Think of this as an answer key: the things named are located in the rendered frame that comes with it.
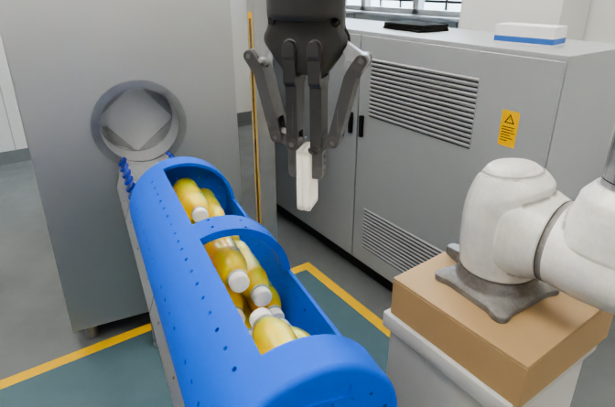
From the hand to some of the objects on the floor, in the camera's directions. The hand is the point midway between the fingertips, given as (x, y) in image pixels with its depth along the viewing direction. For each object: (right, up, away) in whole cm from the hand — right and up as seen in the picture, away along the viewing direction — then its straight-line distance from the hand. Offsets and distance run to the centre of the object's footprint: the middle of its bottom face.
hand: (307, 176), depth 51 cm
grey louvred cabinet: (+48, -53, +260) cm, 270 cm away
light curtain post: (-15, -96, +156) cm, 184 cm away
